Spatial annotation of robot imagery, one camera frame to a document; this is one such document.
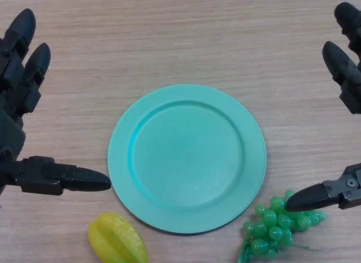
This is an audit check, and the round teal plate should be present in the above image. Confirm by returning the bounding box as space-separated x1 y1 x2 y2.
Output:
107 84 267 235

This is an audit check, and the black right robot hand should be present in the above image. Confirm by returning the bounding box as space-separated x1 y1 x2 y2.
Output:
284 2 361 213

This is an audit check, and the green grape bunch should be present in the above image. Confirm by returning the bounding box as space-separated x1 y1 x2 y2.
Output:
237 189 328 263

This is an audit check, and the yellow starfruit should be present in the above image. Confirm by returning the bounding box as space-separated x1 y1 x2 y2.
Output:
87 212 149 263

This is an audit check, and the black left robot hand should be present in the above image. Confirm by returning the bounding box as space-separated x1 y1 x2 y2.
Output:
0 8 112 210

